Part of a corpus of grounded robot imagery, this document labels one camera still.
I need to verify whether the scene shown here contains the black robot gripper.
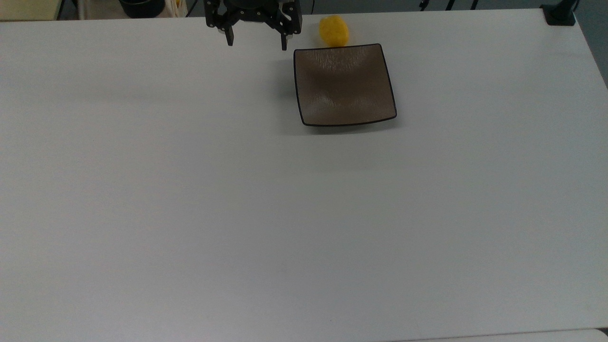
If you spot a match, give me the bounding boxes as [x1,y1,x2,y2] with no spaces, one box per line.
[205,0,303,51]

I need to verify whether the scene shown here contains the yellow potato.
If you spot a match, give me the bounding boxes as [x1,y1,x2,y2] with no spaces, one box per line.
[318,15,350,48]

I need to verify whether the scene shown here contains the square brown ceramic plate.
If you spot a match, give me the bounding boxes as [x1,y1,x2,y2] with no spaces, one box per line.
[293,43,398,127]

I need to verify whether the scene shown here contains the dark round bin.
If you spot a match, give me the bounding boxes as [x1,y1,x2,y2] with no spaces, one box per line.
[118,0,166,19]

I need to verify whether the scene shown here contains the black tripod legs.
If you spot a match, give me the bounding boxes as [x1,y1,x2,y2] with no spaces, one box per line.
[418,0,481,11]

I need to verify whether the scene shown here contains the beige wooden furniture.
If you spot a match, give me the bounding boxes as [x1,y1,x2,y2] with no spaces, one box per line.
[0,0,65,21]

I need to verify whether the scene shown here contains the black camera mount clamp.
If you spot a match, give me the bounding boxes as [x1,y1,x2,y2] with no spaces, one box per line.
[541,0,579,26]

